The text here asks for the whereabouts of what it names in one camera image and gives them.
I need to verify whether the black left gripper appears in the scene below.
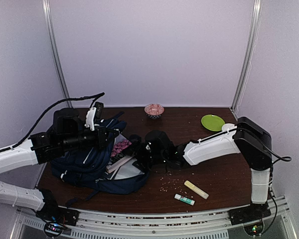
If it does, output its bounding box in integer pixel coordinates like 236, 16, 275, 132
60, 125, 119, 152

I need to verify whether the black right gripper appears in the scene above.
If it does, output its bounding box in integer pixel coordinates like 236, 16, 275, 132
122, 141, 166, 173

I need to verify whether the pink flower Designer Fate book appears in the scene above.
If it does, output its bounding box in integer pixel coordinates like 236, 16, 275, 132
106, 139, 135, 174

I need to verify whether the navy blue student backpack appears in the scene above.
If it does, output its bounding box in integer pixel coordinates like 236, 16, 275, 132
50, 120, 150, 200

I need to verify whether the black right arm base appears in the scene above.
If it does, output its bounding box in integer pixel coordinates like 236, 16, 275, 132
228, 202, 271, 225

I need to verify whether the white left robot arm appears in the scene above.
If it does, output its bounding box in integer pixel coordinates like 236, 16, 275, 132
0, 102, 119, 221

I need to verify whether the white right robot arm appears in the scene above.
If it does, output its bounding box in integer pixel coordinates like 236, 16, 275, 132
131, 117, 273, 220

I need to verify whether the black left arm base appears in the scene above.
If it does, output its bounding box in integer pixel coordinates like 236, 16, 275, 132
36, 189, 80, 226

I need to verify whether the red blue patterned bowl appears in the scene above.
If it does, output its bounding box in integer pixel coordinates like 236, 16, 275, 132
144, 104, 164, 119

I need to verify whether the white green glue stick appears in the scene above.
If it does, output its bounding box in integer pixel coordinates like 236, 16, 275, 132
174, 194, 195, 206

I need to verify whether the green plate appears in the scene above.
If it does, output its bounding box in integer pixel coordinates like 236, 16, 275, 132
201, 115, 225, 132

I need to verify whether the yellow highlighter pen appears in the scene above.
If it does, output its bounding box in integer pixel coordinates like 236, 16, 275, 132
184, 180, 209, 200

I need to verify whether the white bowl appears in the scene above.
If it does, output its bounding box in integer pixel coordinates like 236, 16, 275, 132
221, 123, 236, 131

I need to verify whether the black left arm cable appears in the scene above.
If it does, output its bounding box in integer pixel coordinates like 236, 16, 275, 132
0, 92, 106, 154

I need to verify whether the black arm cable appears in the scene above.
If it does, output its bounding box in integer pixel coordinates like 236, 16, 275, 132
261, 141, 292, 165
0, 92, 106, 154

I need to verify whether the aluminium front rail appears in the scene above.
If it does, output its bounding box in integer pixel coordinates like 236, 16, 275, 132
13, 195, 296, 239

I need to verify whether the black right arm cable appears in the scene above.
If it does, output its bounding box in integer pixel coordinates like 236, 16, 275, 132
261, 141, 292, 165

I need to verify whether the left aluminium frame post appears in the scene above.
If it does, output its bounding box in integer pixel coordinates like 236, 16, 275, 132
42, 0, 70, 98

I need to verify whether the aluminium frame post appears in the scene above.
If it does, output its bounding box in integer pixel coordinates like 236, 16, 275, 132
42, 0, 70, 98
231, 0, 262, 114

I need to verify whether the right aluminium frame post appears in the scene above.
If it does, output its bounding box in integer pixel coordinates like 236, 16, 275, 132
231, 0, 262, 114

